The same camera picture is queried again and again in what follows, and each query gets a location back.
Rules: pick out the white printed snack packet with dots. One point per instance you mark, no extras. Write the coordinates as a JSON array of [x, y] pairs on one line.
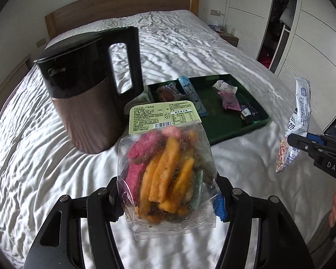
[[299, 117]]

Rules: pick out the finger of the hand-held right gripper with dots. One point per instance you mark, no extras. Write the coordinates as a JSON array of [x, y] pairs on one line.
[[324, 139], [302, 143]]

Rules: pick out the pink purple snack packet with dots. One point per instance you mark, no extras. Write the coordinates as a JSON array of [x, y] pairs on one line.
[[229, 101]]

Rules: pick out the black and brown kettle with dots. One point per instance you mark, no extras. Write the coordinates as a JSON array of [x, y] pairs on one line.
[[84, 103]]

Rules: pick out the clear vegetable chips bag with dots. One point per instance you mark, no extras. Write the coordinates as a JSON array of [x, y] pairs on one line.
[[162, 173]]

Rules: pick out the white-sheeted bed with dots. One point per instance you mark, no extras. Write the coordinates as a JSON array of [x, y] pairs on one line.
[[240, 187]]

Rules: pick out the wooden nightstand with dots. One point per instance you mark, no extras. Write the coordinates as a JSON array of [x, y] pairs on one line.
[[231, 39]]

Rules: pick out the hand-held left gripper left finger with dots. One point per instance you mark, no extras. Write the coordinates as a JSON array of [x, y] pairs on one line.
[[112, 199]]

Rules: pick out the chocolate cookie snack packet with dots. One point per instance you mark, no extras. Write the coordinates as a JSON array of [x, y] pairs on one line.
[[168, 92]]

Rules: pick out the wooden headboard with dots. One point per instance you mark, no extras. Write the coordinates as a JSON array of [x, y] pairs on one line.
[[114, 8]]

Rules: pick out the white wardrobe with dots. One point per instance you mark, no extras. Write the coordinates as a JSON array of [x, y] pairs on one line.
[[310, 33]]

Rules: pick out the small dark snack packet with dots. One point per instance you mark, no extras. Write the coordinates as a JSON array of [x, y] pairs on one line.
[[249, 114]]

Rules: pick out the small purple item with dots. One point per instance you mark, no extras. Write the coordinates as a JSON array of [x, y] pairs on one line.
[[216, 28]]

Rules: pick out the blue snack bar packet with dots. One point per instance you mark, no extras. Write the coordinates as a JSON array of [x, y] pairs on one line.
[[191, 95]]

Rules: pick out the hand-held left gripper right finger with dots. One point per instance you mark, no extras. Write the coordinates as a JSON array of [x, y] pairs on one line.
[[220, 207]]

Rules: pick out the wall socket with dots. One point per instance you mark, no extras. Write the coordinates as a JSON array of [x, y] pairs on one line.
[[216, 12], [41, 42]]

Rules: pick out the pastel candy packet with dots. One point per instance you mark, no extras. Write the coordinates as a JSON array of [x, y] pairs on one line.
[[225, 86]]

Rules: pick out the hanging clothes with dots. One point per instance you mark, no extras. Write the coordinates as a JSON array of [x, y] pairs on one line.
[[282, 19]]

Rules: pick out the dark green tray box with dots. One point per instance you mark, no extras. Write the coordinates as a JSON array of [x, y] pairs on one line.
[[212, 123]]

